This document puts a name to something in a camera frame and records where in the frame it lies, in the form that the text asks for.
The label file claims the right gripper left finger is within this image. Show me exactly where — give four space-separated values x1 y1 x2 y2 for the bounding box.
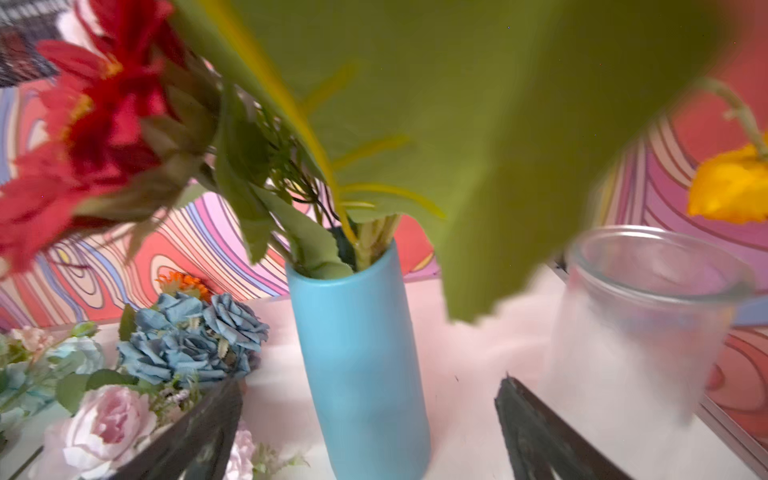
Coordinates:
112 379 243 479

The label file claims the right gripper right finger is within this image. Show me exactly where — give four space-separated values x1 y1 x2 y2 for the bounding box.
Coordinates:
495 376 630 480

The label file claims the pink rose green bouquet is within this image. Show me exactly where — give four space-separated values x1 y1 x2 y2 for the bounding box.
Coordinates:
22 385 307 479

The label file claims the clear glass vase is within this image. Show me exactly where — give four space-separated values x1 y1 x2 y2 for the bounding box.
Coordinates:
538 225 755 444

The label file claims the pale pink blue rose bouquet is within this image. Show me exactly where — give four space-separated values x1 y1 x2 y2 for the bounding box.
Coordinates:
1 322 105 449

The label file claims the teal ceramic vase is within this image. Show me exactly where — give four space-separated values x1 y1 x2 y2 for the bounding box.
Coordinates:
287 245 431 479

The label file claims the pink purple mixed bouquet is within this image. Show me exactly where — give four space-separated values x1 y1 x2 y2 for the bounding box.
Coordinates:
213 83 354 280

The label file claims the orange poppy flower stem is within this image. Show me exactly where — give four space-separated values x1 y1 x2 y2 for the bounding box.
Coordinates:
687 77 767 224

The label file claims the red gerbera flower stem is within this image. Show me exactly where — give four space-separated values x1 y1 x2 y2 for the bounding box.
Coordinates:
1 1 221 275

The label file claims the light blue hydrangea stem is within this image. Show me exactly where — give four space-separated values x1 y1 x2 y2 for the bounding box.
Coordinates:
172 1 727 322

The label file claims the dusty blue hydrangea stem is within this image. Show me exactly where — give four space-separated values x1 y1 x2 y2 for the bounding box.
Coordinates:
117 292 269 388

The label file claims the red protea flower stem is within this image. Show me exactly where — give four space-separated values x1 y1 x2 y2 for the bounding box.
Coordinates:
156 271 212 302

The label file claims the black wire basket back wall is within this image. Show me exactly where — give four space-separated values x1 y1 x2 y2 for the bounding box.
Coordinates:
1 0 71 88

